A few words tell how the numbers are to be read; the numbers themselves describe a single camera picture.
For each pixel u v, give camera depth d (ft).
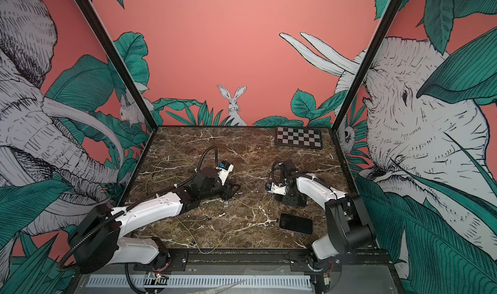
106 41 2.68
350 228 1.44
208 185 2.15
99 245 1.35
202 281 2.30
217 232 2.68
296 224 2.72
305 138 3.75
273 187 2.68
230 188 2.40
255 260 2.45
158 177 3.22
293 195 2.55
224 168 2.40
